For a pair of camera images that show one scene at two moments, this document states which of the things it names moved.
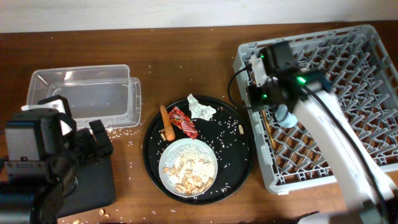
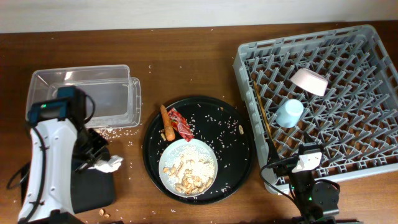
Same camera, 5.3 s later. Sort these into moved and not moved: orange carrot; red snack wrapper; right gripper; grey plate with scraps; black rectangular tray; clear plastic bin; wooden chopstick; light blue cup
Moved: right gripper; red snack wrapper
Not moved: grey plate with scraps; wooden chopstick; light blue cup; black rectangular tray; clear plastic bin; orange carrot
